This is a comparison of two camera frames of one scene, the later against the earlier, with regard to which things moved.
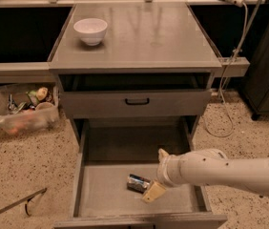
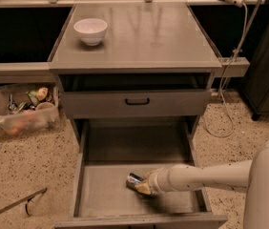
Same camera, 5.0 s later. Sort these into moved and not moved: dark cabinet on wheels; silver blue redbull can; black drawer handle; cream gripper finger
Moved: cream gripper finger
Not moved: black drawer handle; silver blue redbull can; dark cabinet on wheels
